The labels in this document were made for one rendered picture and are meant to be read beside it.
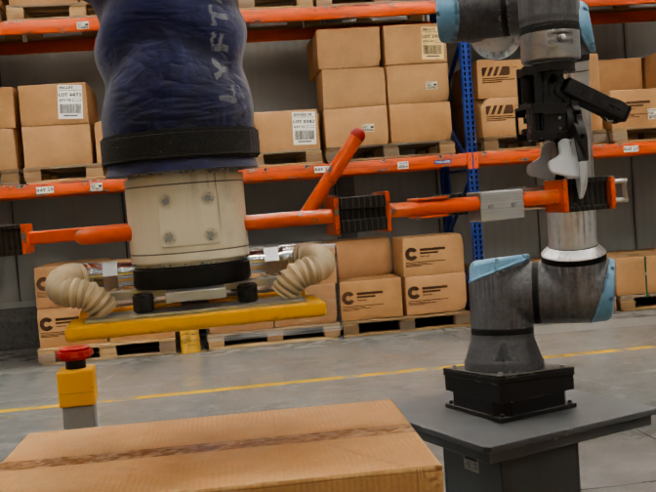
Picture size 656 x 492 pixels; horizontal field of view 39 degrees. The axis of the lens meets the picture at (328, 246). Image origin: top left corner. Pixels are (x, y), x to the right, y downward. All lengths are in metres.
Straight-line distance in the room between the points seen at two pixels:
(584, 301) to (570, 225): 0.18
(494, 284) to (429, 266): 6.52
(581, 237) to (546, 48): 0.84
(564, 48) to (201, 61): 0.54
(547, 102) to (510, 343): 0.90
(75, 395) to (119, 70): 0.76
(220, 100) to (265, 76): 8.62
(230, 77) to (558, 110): 0.50
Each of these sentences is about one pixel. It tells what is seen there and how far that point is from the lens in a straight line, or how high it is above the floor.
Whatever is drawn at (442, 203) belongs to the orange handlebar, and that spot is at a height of 1.27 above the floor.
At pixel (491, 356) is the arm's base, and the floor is 0.89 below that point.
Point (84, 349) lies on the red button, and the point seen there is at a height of 1.04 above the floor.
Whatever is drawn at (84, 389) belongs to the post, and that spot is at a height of 0.96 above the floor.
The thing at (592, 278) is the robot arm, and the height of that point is 1.06.
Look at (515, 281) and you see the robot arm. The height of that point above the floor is 1.06.
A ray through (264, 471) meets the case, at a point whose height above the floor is 0.95.
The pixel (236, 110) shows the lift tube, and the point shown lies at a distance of 1.31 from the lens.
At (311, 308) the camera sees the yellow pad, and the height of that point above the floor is 1.15.
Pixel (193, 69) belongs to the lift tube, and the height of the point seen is 1.48.
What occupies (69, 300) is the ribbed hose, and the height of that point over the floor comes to 1.18.
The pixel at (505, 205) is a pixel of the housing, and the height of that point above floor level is 1.26.
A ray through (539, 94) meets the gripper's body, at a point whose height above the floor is 1.43.
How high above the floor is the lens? 1.29
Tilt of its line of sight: 3 degrees down
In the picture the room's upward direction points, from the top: 4 degrees counter-clockwise
